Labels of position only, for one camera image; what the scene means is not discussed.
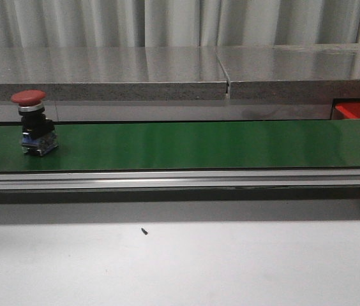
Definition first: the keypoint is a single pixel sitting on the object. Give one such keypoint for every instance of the red mushroom push button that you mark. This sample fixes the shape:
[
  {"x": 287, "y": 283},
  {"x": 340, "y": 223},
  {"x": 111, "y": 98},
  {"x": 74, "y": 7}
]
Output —
[{"x": 38, "y": 132}]

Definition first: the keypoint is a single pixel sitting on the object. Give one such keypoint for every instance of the grey stone slab left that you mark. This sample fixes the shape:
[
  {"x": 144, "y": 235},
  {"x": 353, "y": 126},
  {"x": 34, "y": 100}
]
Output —
[{"x": 113, "y": 73}]

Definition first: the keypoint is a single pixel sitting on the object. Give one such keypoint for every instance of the grey stone slab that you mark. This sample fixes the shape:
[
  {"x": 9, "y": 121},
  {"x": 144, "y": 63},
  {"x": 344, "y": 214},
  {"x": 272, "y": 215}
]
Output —
[
  {"x": 113, "y": 73},
  {"x": 319, "y": 72}
]

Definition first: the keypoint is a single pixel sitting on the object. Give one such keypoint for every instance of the red plastic bin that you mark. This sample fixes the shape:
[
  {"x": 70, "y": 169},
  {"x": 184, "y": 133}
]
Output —
[{"x": 358, "y": 110}]

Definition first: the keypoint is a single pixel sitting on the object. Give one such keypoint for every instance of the grey stone slab right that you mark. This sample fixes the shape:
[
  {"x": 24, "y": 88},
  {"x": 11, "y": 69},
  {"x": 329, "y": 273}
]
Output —
[{"x": 319, "y": 72}]

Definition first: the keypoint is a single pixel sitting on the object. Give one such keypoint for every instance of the green conveyor belt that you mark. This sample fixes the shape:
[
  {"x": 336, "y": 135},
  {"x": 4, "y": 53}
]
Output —
[{"x": 190, "y": 145}]

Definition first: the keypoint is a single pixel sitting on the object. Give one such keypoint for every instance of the grey pleated curtain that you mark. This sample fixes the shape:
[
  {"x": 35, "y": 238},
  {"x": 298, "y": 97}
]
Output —
[{"x": 176, "y": 23}]

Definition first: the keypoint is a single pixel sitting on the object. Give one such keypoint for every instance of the aluminium conveyor side rail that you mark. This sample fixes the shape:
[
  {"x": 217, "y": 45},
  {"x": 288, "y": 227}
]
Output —
[{"x": 178, "y": 179}]

